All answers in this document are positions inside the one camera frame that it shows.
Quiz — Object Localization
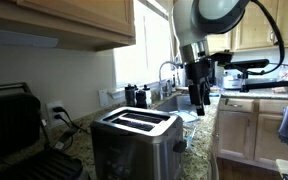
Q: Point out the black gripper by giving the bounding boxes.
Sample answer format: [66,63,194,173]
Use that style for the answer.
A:
[184,59,216,117]

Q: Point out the stainless steel two-slot toaster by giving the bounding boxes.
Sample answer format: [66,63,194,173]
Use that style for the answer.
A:
[89,106,188,180]

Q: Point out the clear glass baking dish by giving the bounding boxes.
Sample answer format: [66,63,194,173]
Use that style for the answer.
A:
[170,109,201,149]

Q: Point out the stainless steel kitchen sink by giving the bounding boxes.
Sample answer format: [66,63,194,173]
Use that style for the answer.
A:
[155,94,198,114]

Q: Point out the white rice cooker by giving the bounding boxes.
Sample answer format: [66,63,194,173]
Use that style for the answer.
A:
[222,73,243,90]

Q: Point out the light wood lower cabinets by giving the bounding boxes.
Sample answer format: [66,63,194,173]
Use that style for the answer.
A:
[215,96,288,169]

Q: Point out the chrome arched kitchen faucet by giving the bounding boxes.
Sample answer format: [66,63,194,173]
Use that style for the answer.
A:
[158,60,182,101]

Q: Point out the pale grinder with black cap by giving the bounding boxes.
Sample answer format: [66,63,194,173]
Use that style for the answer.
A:
[142,84,153,108]

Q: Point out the short black grinder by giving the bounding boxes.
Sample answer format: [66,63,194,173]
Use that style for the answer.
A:
[135,89,148,109]

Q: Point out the tall black pepper grinder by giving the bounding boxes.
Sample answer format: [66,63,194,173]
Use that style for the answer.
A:
[124,83,137,108]

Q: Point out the bright kitchen window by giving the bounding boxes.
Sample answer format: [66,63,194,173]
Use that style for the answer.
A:
[113,0,174,90]

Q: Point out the plain wooden upper cabinet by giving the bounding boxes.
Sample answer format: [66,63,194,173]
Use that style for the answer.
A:
[0,0,137,53]

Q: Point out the black panini grill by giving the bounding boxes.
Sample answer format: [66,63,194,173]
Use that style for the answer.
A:
[0,82,85,180]

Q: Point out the wrist mounted camera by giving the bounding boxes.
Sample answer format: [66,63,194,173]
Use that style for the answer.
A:
[211,50,235,67]

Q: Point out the black stereo bar camera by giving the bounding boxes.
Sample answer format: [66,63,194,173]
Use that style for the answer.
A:
[223,59,271,72]

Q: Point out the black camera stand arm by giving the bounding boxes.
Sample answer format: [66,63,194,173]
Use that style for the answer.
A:
[239,70,288,93]

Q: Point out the white wall switch plate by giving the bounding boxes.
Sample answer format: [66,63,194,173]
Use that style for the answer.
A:
[98,88,109,108]

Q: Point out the black toaster power cable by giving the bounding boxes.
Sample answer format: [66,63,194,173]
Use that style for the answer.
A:
[52,106,92,136]

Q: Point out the black grill power cable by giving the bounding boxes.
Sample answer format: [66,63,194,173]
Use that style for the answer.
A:
[53,114,78,151]

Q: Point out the white wall power outlet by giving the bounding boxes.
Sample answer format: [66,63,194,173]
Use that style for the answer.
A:
[46,100,66,128]

